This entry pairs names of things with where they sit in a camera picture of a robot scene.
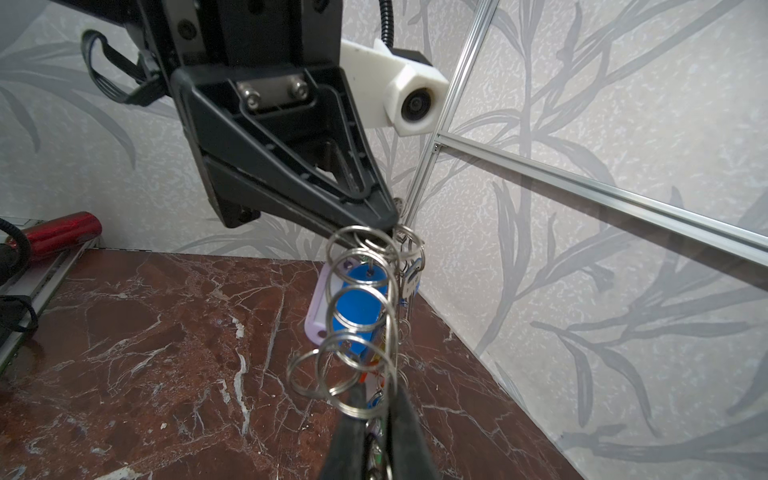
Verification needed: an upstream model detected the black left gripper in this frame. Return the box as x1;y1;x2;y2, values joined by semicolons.
67;1;399;237

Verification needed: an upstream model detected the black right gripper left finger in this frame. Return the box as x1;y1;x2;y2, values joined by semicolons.
318;414;366;480

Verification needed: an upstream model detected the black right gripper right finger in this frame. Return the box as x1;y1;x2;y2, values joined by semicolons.
387;389;438;480

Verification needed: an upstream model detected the steel key ring disc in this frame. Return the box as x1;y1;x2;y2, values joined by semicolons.
285;224;427;480

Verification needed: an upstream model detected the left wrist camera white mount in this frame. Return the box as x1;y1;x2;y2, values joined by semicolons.
340;39;449;137

